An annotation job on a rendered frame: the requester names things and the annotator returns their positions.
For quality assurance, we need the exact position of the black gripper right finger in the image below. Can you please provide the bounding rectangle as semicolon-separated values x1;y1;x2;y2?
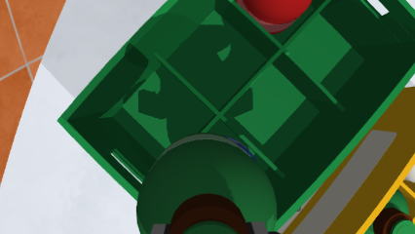
246;221;281;234

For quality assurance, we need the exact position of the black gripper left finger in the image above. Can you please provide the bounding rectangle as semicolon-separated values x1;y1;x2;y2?
150;224;170;234

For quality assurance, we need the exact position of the yellow crate with dividers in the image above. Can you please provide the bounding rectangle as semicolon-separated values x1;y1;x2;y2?
283;87;415;234

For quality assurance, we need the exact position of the blue bottle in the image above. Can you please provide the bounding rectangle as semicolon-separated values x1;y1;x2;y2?
224;136;258;163

